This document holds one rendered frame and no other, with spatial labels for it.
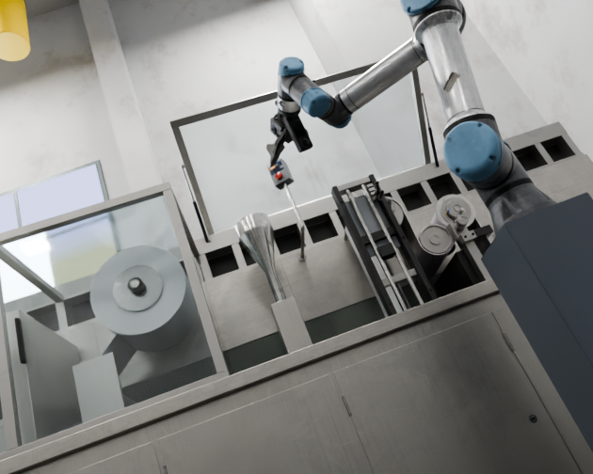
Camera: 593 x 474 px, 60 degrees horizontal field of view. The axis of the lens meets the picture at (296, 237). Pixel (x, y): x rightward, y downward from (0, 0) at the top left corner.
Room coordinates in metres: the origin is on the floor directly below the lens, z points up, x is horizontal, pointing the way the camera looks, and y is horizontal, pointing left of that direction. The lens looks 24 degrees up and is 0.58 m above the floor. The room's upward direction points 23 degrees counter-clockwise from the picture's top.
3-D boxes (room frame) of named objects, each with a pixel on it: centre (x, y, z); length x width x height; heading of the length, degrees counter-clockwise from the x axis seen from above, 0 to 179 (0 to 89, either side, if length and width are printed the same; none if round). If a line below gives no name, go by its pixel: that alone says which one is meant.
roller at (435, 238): (1.92, -0.45, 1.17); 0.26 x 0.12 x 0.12; 9
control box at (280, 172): (1.76, -0.04, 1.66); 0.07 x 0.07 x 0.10; 74
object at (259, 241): (1.81, 0.14, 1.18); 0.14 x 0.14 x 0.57
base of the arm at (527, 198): (1.16, -0.51, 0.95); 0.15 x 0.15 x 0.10
